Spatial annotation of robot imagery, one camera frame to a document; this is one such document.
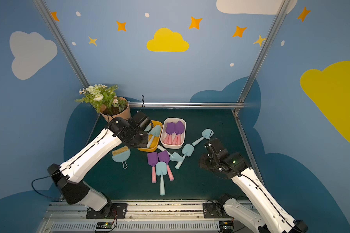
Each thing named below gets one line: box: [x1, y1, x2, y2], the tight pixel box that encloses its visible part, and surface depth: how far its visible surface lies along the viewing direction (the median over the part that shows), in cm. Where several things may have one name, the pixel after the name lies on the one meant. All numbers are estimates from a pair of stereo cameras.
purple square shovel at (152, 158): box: [147, 151, 159, 184], surface depth 94 cm
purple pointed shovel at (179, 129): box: [174, 120, 185, 146], surface depth 109 cm
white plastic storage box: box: [160, 117, 187, 150], surface depth 108 cm
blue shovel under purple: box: [157, 144, 184, 162], surface depth 96 cm
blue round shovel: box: [155, 161, 168, 196], surface depth 90 cm
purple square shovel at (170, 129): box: [165, 121, 176, 145], surface depth 110 cm
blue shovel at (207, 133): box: [192, 128, 215, 147], surface depth 109 cm
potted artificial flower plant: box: [74, 84, 131, 123], surface depth 91 cm
